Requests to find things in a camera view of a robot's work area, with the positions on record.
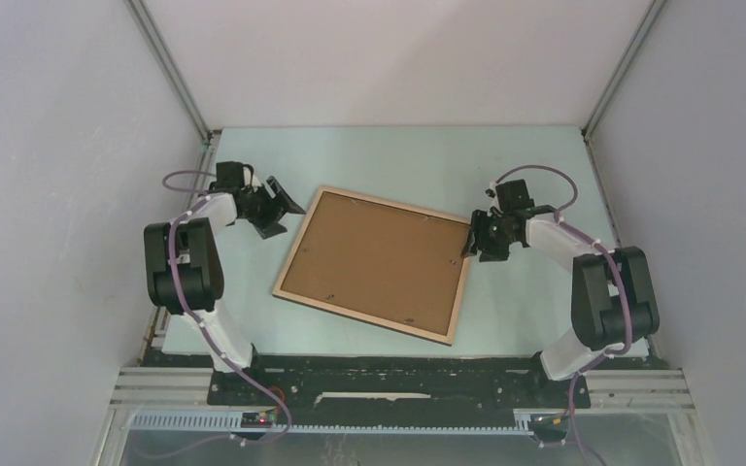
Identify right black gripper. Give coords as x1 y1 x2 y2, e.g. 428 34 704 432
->
459 210 516 263

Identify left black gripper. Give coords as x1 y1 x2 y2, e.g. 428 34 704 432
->
241 177 304 240

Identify brown cardboard backing board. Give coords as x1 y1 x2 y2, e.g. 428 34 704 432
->
280 191 471 338

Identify wooden picture frame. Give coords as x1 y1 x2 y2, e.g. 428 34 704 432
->
271 185 475 347

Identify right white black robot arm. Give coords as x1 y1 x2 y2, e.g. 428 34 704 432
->
461 180 660 406

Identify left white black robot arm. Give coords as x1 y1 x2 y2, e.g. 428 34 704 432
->
143 161 305 405

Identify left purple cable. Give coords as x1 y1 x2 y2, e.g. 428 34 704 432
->
161 170 293 461

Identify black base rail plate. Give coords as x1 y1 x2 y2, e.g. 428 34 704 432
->
207 354 591 427

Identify white cable duct strip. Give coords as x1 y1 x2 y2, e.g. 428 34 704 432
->
128 410 532 435

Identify aluminium frame rails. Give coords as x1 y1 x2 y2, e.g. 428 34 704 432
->
111 367 695 415

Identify left corner aluminium post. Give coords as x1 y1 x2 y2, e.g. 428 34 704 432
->
123 0 213 142

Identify corner aluminium post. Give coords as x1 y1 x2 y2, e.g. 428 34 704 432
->
582 0 669 142
123 0 213 142

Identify right corner aluminium post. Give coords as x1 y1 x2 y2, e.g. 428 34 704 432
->
582 0 669 142

